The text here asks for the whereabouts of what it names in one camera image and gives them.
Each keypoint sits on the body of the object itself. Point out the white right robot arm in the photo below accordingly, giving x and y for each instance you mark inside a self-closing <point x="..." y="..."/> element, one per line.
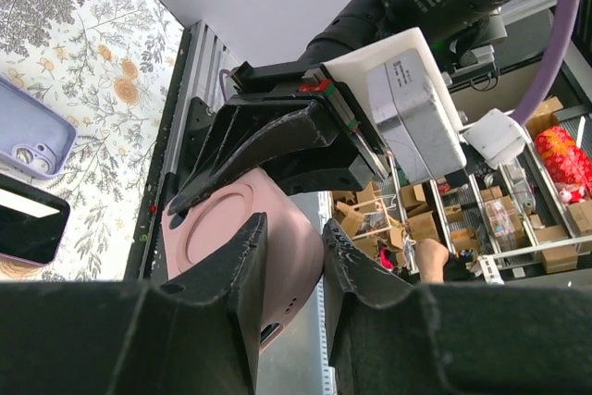
<point x="452" y="29"/>

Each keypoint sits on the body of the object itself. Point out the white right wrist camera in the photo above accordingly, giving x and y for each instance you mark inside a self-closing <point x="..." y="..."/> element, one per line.
<point x="397" y="83"/>

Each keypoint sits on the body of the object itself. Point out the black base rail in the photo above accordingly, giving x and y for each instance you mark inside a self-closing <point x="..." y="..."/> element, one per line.
<point x="194" y="95"/>

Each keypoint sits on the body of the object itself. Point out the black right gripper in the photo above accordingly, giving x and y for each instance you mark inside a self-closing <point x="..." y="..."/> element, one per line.
<point x="303" y="127"/>

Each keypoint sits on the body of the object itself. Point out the lilac phone case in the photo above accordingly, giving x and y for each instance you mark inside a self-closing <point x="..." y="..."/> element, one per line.
<point x="34" y="138"/>

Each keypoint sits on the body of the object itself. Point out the black phone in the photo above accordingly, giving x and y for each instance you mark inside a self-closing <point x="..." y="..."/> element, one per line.
<point x="33" y="222"/>

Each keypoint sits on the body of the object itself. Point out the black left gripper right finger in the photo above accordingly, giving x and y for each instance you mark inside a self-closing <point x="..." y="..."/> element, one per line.
<point x="386" y="336"/>

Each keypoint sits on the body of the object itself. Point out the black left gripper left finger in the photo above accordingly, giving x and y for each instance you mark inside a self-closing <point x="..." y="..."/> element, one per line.
<point x="196" y="334"/>

